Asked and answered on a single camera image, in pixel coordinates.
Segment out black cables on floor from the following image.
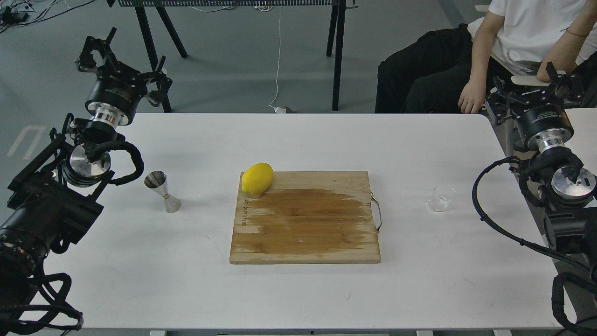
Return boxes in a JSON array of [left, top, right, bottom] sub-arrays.
[[0, 0, 96, 34]]

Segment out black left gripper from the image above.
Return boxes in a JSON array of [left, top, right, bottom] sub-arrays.
[[76, 27, 172, 127]]

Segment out yellow lemon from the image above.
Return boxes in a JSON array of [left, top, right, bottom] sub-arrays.
[[241, 162, 274, 196]]

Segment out black metal table frame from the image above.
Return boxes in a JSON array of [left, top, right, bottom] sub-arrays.
[[107, 0, 350, 113]]

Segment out steel double jigger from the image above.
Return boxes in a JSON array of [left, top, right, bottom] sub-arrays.
[[144, 171, 181, 213]]

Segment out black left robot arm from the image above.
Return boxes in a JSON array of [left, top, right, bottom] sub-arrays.
[[0, 28, 172, 336]]

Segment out white cable on floor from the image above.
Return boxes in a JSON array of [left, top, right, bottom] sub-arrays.
[[268, 5, 286, 114]]

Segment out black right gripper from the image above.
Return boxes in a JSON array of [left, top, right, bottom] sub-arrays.
[[485, 62, 584, 151]]

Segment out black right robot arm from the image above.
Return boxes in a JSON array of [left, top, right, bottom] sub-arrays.
[[472, 63, 597, 336]]

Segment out seated person white shirt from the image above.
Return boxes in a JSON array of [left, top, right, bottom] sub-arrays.
[[375, 0, 596, 113]]

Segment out wooden cutting board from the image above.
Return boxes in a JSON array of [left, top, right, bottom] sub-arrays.
[[229, 171, 381, 265]]

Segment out clear glass cup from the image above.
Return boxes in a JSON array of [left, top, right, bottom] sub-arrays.
[[427, 184, 457, 213]]

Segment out person right hand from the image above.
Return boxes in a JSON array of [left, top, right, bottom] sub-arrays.
[[457, 78, 486, 113]]

